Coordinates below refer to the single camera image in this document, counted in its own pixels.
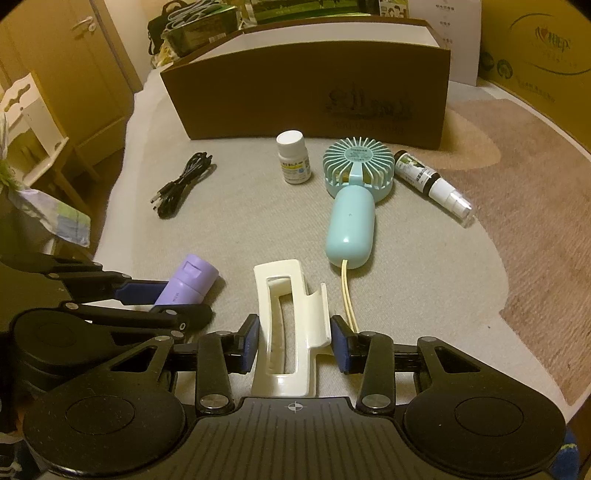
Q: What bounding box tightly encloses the purple tube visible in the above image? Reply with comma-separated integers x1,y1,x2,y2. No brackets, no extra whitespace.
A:
154,254,219,306

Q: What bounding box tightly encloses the cream white hair claw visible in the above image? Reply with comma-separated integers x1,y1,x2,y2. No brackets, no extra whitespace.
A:
252,259,331,398

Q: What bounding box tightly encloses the mint green handheld fan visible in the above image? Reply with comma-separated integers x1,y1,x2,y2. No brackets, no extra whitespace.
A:
322,137,394,269

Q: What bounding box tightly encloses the white wooden chair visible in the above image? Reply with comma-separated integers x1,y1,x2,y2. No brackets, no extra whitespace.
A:
0,71,100,218

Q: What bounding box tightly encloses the dark spray bottle white cap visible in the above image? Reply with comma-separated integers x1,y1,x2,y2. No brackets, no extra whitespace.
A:
394,150,473,224

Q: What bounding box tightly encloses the small white pill bottle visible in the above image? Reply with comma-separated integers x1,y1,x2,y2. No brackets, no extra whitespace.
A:
276,130,311,185

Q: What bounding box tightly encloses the brown open cardboard box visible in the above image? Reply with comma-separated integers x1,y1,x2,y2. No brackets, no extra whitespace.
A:
161,16,451,149

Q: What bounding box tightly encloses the green milk carton box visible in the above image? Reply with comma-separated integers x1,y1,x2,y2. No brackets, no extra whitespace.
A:
249,0,367,24

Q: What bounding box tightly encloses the white printed box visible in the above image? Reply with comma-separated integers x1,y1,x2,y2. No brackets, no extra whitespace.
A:
409,0,482,86

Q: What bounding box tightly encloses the blue milk carton box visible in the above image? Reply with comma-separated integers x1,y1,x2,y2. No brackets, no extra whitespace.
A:
379,0,409,18

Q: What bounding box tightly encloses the large tan cardboard carton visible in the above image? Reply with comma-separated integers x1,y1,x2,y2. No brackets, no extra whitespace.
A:
480,1,590,149

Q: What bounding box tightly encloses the yellow fan lanyard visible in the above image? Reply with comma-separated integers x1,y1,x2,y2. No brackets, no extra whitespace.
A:
339,258,362,334

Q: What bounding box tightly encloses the black usb cable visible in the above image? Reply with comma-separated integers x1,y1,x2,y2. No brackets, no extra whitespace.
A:
150,151,218,220

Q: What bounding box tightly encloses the wooden door with handle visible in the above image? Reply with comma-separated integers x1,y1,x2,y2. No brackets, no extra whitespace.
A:
1,0,141,165

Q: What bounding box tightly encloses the black bag with straps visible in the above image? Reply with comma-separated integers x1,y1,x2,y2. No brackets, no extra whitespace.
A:
147,1,238,57

